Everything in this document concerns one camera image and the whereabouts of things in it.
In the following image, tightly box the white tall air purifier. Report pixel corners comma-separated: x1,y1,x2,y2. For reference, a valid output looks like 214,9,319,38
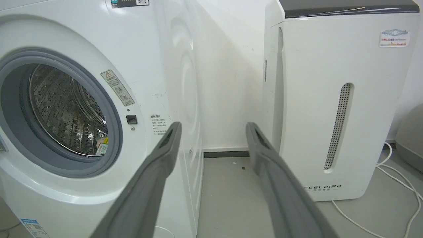
262,0,421,202

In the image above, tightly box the white front-load washing machine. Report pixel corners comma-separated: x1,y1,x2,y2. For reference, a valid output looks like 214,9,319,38
0,0,205,238

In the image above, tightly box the yellow green item in drum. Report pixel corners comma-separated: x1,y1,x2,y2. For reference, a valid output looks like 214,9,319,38
95,134,109,156

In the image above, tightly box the white power cable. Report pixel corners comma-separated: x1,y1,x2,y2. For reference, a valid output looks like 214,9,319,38
331,141,423,238

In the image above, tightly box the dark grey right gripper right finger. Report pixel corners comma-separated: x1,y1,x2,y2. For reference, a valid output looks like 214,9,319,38
245,122,341,238

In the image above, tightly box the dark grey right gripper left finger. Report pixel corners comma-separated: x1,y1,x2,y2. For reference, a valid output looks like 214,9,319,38
90,121,183,238

